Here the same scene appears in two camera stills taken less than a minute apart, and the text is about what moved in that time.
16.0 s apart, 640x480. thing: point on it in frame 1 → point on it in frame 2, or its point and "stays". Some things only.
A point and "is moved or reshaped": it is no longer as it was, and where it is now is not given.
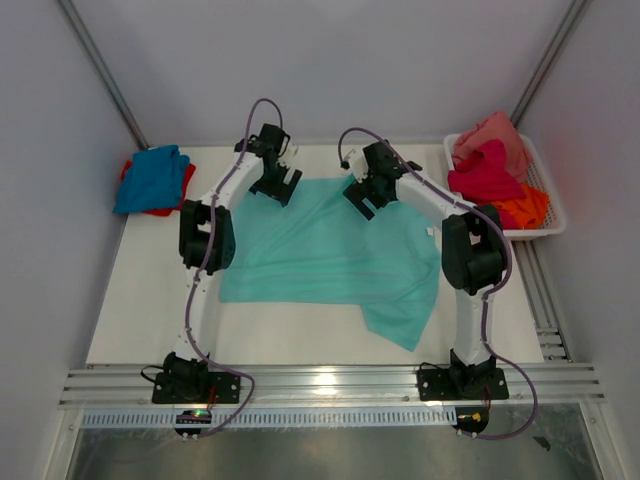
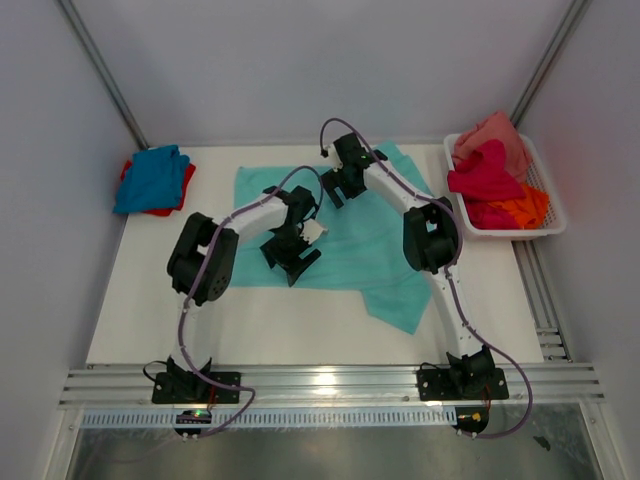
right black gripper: [356, 193] → [330, 179]
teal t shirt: [319, 248] is moved or reshaped
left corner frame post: [70, 12] stays
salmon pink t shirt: [498, 126] stays
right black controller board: [472, 419] stays
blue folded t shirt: [155, 181] stays
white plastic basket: [539, 177] stays
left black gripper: [280, 190] → [290, 262]
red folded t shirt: [165, 211] stays
